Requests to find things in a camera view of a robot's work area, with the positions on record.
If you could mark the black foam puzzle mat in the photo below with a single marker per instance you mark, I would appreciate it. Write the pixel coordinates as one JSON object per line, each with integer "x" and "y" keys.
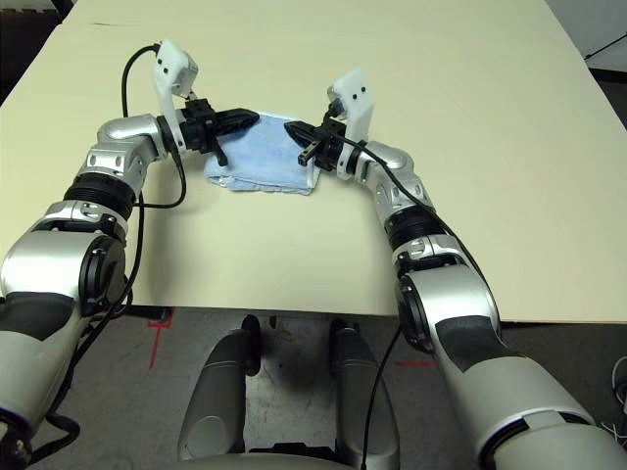
{"x": 24, "y": 44}

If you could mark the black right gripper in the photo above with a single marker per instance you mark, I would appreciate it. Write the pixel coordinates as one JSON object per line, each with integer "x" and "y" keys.
{"x": 333, "y": 147}

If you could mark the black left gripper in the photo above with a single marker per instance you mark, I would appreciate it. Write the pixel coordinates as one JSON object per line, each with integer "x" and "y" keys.
{"x": 198, "y": 127}

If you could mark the black table foot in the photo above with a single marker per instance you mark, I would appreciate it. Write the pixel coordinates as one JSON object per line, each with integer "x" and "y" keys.
{"x": 157, "y": 313}

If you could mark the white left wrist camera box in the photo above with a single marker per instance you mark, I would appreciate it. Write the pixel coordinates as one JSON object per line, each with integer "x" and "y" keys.
{"x": 171, "y": 63}

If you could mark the red floor tape mark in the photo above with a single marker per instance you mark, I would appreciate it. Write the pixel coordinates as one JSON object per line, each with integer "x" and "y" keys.
{"x": 156, "y": 343}
{"x": 416, "y": 363}

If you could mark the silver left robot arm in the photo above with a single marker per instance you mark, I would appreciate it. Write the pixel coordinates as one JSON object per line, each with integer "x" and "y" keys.
{"x": 49, "y": 254}

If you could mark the light blue terry towel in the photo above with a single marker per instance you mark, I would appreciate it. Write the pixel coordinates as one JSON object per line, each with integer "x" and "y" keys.
{"x": 264, "y": 152}

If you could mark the black floor mat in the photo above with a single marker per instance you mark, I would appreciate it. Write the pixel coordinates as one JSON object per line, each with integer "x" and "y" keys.
{"x": 612, "y": 93}

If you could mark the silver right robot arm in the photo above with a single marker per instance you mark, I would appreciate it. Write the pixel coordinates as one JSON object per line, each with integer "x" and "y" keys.
{"x": 465, "y": 303}

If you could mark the pale grey robot waist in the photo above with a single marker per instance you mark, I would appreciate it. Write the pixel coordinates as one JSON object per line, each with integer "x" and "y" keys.
{"x": 255, "y": 464}

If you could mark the grey robot right leg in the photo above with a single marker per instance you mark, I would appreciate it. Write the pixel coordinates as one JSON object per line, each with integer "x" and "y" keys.
{"x": 362, "y": 391}

